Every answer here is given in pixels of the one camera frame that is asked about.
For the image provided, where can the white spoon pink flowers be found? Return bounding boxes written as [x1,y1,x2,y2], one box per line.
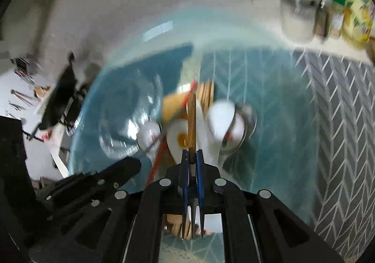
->
[136,120,161,153]

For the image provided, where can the white spoon yellow duck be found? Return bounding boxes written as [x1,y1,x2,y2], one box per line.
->
[167,119,188,164]

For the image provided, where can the metal spoon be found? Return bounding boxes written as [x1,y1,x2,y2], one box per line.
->
[220,104,257,155]

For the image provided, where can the white ceramic soup spoon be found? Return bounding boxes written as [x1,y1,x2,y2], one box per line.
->
[206,99,235,166]

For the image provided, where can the wooden spatula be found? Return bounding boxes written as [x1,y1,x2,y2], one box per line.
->
[161,92,188,124]

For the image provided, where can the red chopstick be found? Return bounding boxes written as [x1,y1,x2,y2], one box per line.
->
[145,80,198,187]

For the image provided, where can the grey herringbone table mat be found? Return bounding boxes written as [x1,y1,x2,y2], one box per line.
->
[200,48,374,262]

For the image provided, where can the black wok pan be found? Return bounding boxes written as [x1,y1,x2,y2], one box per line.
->
[37,52,92,131]

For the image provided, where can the blue translucent plastic tray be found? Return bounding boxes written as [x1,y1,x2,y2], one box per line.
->
[67,8,320,263]

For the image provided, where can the brown spice jar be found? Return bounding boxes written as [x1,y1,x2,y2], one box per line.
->
[314,0,329,38]

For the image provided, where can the yellow dish soap bottle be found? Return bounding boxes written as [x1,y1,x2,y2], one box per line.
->
[341,0,374,50]

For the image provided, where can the glass jar white powder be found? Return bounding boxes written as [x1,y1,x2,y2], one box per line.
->
[280,0,320,43]

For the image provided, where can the green lid spice jar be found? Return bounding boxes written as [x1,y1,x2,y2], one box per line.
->
[329,0,346,39]

